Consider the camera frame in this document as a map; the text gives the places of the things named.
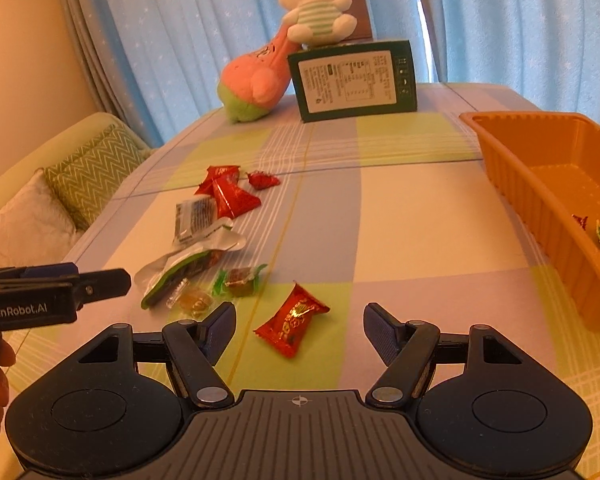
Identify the white green snack packet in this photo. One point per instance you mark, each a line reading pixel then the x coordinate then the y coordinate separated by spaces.
pixel 172 275

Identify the blue star curtain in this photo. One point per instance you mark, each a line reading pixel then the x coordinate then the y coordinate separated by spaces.
pixel 180 35
pixel 520 25

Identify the brown white box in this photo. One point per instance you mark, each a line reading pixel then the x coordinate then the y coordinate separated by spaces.
pixel 362 10

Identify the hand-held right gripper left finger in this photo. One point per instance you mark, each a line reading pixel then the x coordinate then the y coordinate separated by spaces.
pixel 222 327

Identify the green wrapped brown candy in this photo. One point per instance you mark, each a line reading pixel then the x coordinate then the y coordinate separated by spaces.
pixel 240 280

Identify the clear wrapped amber candy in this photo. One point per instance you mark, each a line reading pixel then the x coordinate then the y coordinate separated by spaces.
pixel 195 301

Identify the white pillow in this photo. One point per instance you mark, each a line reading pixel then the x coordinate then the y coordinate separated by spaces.
pixel 25 225

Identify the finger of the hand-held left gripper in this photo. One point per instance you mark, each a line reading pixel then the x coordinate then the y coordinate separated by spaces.
pixel 107 282

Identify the grey curtain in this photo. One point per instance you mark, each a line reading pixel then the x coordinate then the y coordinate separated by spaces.
pixel 90 35

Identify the green printed box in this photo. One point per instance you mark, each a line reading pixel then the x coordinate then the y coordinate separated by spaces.
pixel 350 85

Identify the red gold-print candy packet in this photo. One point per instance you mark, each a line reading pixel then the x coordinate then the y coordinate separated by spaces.
pixel 290 320

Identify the small red wrapped candy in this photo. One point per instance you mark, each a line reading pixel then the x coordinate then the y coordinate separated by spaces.
pixel 262 180

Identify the silver snack packet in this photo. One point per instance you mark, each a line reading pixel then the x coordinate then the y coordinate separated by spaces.
pixel 195 217

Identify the green zigzag pillow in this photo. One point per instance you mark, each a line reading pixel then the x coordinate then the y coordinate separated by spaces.
pixel 95 175

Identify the white rabbit plush toy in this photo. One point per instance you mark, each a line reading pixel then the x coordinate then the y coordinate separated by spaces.
pixel 320 15

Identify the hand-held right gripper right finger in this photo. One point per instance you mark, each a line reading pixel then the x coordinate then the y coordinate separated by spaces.
pixel 380 330

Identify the checked tablecloth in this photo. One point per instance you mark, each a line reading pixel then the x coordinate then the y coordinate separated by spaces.
pixel 405 210

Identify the pink green plush toy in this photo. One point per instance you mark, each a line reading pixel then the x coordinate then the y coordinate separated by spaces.
pixel 250 80

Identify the orange plastic tray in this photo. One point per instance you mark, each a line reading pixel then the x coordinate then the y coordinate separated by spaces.
pixel 540 180

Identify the small red white candy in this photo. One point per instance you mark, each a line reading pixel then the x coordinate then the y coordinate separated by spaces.
pixel 580 220

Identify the light green sofa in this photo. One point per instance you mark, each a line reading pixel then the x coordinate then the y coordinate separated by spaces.
pixel 90 125

